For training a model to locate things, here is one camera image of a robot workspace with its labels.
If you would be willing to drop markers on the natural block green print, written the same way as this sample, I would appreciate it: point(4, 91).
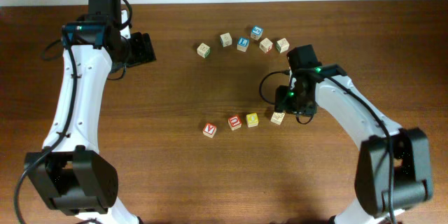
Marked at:
point(203, 50)

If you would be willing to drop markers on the blue number five block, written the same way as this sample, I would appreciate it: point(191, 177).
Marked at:
point(256, 33)

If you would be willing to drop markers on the natural block grey print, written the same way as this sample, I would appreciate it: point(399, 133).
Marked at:
point(226, 39)

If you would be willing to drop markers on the yellow wooden block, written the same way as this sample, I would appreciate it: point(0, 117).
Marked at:
point(252, 119)

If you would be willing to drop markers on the natural block red print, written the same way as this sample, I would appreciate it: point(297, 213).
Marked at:
point(265, 45)

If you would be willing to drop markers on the red letter U block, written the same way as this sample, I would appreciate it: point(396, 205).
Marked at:
point(234, 122)

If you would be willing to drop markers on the red letter A block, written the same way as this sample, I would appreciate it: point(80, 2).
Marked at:
point(209, 130)

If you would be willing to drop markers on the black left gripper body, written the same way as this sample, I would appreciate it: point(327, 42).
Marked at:
point(131, 52)

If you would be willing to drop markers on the blue letter H block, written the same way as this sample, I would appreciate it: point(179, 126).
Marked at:
point(243, 44)

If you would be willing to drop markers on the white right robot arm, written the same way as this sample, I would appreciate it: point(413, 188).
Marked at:
point(393, 173)

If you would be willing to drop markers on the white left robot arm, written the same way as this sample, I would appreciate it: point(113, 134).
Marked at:
point(69, 173)

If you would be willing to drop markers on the natural block brown picture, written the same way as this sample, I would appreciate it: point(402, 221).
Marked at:
point(277, 118)

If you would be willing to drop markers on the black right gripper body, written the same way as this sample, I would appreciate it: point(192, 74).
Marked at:
point(289, 99)

